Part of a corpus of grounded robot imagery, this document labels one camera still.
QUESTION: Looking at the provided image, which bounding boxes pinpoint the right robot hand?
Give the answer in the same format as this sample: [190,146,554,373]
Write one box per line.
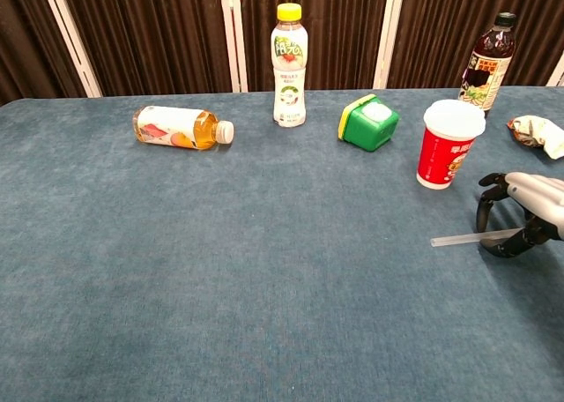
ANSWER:
[475,171,564,259]

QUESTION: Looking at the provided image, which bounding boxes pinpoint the transparent plastic straw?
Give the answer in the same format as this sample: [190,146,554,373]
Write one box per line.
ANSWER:
[430,227,523,248]

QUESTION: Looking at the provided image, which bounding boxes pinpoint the red paper cup white lid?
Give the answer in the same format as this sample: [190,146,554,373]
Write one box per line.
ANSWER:
[416,99,487,190]

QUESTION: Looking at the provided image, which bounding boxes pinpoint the crumpled snack wrapper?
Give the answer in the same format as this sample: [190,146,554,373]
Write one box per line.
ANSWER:
[506,115,564,161]

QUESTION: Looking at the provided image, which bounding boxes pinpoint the dark sauce bottle black cap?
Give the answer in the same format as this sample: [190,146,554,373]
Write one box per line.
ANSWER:
[457,11,518,118]

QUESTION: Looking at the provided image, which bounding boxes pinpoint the green box yellow lid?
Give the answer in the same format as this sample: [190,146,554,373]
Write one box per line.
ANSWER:
[338,93,401,153]

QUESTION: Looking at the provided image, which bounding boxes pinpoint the white drink bottle yellow cap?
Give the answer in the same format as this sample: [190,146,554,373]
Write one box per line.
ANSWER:
[271,3,308,129]

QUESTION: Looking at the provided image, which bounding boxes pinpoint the amber tea bottle white cap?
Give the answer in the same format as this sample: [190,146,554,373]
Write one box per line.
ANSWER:
[132,105,235,152]

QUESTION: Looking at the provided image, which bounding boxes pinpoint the dark brown pleated curtain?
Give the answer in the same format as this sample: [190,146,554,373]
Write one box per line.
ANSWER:
[0,0,564,107]

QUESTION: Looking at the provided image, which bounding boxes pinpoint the white screen frame post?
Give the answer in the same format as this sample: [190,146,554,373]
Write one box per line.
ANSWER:
[219,0,249,93]
[372,0,407,90]
[546,53,564,87]
[38,0,103,99]

